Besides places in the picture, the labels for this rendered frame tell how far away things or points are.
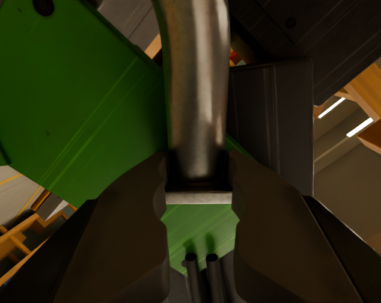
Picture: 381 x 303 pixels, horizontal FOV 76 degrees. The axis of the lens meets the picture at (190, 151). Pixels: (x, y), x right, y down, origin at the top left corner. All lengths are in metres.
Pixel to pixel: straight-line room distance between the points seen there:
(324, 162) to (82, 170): 7.59
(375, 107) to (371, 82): 0.08
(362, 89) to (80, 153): 0.92
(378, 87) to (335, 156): 6.74
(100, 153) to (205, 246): 0.11
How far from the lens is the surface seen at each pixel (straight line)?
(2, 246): 5.94
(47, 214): 0.40
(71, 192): 0.19
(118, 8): 0.60
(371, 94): 1.00
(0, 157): 0.20
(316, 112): 4.12
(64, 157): 0.18
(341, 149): 7.70
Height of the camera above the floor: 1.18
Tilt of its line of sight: 4 degrees up
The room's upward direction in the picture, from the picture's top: 136 degrees clockwise
